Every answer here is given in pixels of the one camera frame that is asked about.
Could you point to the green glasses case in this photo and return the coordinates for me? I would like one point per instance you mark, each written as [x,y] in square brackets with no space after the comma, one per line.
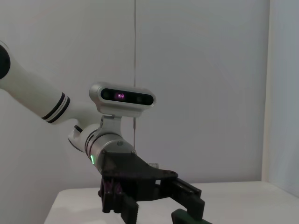
[184,217]

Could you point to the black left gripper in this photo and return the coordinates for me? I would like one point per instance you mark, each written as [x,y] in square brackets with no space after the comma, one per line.
[130,170]

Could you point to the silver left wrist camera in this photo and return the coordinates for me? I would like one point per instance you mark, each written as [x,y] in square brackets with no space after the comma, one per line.
[126,96]

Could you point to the silver left camera bracket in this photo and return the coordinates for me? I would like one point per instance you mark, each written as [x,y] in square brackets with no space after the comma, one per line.
[109,126]

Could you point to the silver left wrist plug stub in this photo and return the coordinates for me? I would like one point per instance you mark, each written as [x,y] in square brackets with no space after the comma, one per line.
[154,165]

